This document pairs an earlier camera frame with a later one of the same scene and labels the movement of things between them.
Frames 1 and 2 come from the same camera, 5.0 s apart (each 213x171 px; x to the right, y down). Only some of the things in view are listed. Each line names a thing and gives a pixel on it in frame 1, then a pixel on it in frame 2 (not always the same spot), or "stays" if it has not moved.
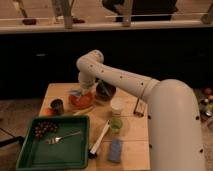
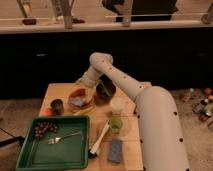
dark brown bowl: (101, 93) stays
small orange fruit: (47, 112) stays
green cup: (116, 124) stays
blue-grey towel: (75, 92) to (78, 101)
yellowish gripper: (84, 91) to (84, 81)
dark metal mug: (58, 106) stays
